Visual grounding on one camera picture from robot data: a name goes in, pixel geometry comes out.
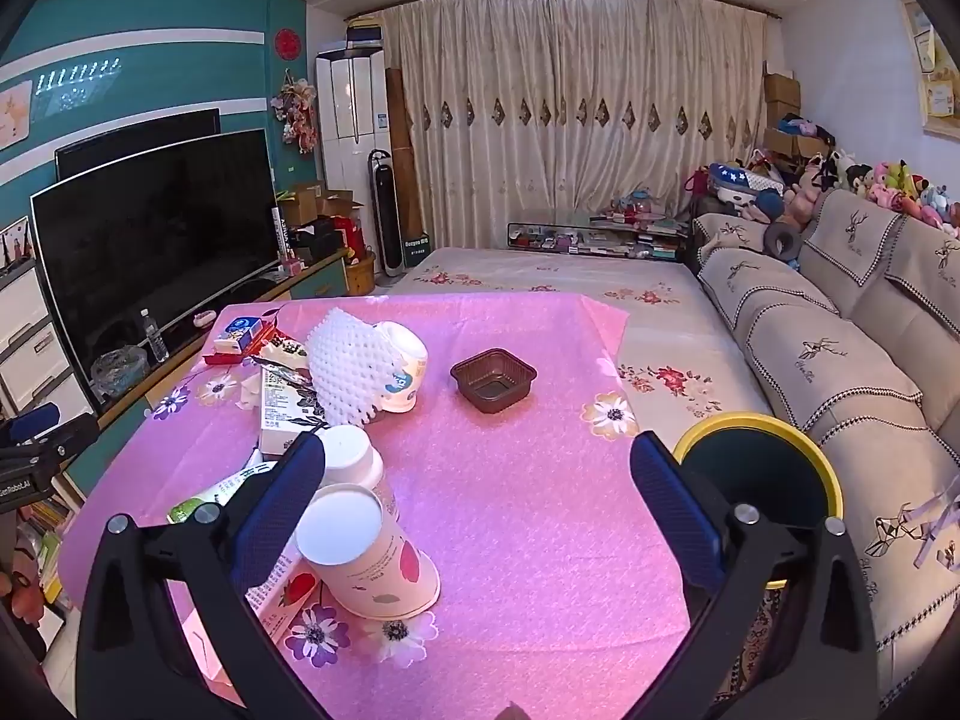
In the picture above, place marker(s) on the green white packet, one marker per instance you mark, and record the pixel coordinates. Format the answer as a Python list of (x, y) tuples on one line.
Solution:
[(196, 510)]

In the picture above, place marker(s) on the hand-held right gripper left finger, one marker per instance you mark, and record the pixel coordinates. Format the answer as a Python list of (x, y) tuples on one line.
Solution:
[(281, 514)]

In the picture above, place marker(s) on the wicker basket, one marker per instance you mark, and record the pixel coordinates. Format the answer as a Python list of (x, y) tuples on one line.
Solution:
[(360, 276)]

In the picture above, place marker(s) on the strawberry print paper cup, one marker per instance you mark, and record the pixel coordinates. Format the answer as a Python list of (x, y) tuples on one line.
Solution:
[(375, 570)]

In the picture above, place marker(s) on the large black television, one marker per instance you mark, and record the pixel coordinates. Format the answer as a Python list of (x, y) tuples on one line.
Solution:
[(150, 240)]

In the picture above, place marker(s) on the beige patterned curtain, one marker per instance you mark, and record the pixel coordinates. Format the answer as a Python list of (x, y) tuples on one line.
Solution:
[(562, 90)]

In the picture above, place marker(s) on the white carton with black flowers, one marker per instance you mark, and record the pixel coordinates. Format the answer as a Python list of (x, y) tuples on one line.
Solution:
[(281, 412)]

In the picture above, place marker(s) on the row of books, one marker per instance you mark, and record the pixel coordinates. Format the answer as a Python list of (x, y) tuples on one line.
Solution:
[(41, 547)]

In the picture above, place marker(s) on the blue white tissue pack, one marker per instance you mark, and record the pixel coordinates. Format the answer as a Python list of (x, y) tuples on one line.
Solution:
[(240, 330)]

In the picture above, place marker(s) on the white drawer unit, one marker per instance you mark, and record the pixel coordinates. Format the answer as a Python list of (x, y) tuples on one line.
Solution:
[(30, 345)]

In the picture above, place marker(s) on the stack atop air conditioner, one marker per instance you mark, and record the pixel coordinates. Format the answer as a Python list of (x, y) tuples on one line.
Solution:
[(366, 34)]

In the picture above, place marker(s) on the brown tall board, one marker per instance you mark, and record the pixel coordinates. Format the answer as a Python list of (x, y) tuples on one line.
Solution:
[(401, 142)]

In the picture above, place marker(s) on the white floral bed sheet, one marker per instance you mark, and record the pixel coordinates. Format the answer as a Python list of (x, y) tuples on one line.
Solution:
[(525, 270)]

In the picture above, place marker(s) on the brown plastic tray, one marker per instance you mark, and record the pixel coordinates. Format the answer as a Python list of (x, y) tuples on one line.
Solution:
[(495, 382)]

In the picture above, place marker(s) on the printed squeeze tube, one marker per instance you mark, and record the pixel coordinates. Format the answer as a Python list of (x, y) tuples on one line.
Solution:
[(289, 604)]

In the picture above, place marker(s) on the red snack wrapper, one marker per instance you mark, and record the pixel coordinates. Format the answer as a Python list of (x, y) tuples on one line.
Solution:
[(285, 351)]

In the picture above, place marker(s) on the dark bin with yellow rim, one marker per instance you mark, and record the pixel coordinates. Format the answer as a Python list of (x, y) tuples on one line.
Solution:
[(757, 480)]

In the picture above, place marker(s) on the black tower fan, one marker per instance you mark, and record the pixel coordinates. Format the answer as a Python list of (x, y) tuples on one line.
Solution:
[(385, 210)]

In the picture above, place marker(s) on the white tall narrow box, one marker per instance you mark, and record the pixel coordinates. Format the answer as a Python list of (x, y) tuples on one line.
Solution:
[(285, 232)]

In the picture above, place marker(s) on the glass bowl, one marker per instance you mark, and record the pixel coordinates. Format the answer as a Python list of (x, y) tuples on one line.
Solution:
[(118, 375)]

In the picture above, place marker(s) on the beige sofa with deer covers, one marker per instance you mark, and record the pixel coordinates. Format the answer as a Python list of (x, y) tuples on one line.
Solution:
[(825, 360)]

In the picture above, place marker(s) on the plain white paper cup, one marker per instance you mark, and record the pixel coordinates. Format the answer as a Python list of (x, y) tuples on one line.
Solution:
[(349, 457)]

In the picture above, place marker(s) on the red box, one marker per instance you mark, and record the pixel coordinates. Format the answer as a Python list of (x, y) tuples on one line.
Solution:
[(351, 236)]

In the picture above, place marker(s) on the star printed pillow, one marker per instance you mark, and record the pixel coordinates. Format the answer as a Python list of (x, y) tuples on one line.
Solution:
[(742, 178)]

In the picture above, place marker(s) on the pink floral tablecloth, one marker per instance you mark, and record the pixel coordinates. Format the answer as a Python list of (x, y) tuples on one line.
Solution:
[(525, 502)]

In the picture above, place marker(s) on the red flat packet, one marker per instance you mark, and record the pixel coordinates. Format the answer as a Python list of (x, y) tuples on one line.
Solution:
[(221, 358)]

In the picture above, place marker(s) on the pile of plush toys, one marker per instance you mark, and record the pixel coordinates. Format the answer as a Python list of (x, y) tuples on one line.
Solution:
[(885, 184)]

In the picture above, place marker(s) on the grey neck pillow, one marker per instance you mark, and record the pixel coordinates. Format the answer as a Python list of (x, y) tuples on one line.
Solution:
[(772, 240)]

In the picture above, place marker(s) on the pink small dish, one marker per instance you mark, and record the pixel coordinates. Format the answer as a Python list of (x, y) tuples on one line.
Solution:
[(202, 318)]

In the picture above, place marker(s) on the cardboard box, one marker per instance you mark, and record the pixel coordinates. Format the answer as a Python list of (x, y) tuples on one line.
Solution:
[(298, 206), (787, 142), (784, 114), (781, 90), (341, 206)]

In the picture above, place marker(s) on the hanging flower decoration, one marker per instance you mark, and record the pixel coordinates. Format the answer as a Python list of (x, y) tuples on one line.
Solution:
[(296, 109)]

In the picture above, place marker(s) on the clear water bottle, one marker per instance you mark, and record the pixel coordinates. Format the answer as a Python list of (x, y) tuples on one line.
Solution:
[(155, 341)]

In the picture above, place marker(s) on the printed paper cup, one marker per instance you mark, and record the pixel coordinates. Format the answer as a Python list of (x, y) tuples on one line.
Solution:
[(405, 367)]

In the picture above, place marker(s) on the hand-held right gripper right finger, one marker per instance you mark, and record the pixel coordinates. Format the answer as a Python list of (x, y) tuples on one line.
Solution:
[(675, 517)]

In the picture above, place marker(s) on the framed flower painting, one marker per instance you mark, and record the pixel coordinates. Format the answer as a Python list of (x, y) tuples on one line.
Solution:
[(934, 67)]

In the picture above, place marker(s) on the patterned red rug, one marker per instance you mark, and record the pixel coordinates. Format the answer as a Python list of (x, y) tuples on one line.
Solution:
[(750, 652)]

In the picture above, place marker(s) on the dark green box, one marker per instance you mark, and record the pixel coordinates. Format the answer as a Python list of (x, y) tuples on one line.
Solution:
[(416, 249)]

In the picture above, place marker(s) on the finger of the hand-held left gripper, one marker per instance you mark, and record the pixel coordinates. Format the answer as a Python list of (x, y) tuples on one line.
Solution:
[(71, 436), (34, 421)]

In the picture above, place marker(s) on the red round wall ornament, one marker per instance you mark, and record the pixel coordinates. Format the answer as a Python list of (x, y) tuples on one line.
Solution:
[(286, 43)]

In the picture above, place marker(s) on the glass coffee table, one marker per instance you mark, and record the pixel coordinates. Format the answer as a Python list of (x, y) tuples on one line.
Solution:
[(585, 236)]

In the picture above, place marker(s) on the white foam fruit net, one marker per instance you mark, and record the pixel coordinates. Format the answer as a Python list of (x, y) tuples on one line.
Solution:
[(341, 367)]

